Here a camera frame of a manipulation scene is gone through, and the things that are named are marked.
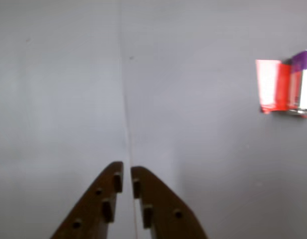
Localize purple silver Bexel battery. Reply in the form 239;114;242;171
289;49;307;118

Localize grey rubber mat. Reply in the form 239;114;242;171
0;0;138;239
118;0;307;239

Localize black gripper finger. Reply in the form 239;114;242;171
50;161;124;239
131;166;209;239

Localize red tape patch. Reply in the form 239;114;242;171
255;59;307;119

